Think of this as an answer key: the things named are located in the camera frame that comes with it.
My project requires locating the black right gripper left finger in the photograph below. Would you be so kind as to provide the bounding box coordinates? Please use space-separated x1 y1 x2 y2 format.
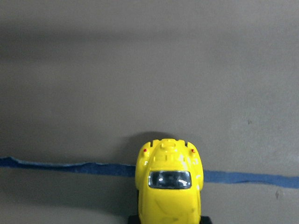
128 215 140 224

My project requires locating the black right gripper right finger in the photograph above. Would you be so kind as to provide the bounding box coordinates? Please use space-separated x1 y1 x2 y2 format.
200 216 213 224

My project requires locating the yellow beetle toy car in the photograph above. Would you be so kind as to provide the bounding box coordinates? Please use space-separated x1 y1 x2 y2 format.
135 139 204 224

